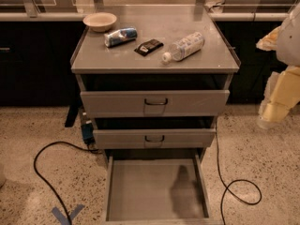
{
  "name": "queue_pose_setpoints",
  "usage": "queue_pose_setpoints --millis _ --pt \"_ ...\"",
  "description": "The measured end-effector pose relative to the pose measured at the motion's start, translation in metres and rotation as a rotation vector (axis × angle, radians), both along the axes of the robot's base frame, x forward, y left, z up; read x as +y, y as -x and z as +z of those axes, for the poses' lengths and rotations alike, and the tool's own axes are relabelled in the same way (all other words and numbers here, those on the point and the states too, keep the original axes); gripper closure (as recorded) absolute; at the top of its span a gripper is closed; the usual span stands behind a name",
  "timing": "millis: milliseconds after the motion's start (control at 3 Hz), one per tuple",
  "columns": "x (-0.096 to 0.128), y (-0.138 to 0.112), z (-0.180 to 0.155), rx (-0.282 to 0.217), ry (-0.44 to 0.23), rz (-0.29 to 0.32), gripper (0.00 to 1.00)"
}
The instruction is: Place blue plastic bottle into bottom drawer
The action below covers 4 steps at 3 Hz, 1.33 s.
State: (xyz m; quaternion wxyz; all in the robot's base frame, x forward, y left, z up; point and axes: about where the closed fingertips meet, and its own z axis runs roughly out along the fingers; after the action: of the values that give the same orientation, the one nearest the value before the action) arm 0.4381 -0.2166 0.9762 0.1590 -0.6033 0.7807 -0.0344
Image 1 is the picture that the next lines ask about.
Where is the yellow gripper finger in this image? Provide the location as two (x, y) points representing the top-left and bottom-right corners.
(256, 26), (280, 52)
(258, 66), (300, 129)

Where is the clear blue plastic bottle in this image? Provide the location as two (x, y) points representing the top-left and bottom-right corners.
(162, 32), (205, 63)

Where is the grey drawer cabinet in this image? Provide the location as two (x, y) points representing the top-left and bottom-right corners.
(69, 4), (242, 161)

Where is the grey bottom drawer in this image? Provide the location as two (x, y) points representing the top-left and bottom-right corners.
(101, 155), (223, 225)

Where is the grey drawer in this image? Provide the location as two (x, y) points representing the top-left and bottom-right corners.
(101, 155), (223, 225)
(93, 128), (216, 149)
(81, 90), (230, 118)

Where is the grey middle drawer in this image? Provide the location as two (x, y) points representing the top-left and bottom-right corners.
(93, 128), (216, 149)

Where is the grey top drawer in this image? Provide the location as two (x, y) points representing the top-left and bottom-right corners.
(81, 90), (230, 118)

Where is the dark lab counter right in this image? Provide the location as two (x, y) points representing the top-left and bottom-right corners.
(215, 20), (287, 104)

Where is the dark lab counter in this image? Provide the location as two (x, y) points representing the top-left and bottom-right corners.
(0, 22), (85, 106)
(215, 20), (287, 104)

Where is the black snack packet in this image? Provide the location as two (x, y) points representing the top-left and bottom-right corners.
(135, 38), (163, 56)

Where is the blue silver can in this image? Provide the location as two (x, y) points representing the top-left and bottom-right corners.
(104, 27), (138, 48)

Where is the white bowl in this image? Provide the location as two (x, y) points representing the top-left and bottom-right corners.
(83, 12), (117, 32)

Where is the dark lab counter left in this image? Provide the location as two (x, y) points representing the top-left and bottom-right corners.
(0, 22), (85, 106)

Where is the black floor cable right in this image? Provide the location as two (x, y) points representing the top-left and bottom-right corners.
(215, 122), (263, 225)

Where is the black floor cable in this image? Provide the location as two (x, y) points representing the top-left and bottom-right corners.
(33, 141), (101, 225)
(215, 122), (263, 225)

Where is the black floor cable left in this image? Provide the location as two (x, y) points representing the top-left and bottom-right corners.
(33, 141), (101, 225)

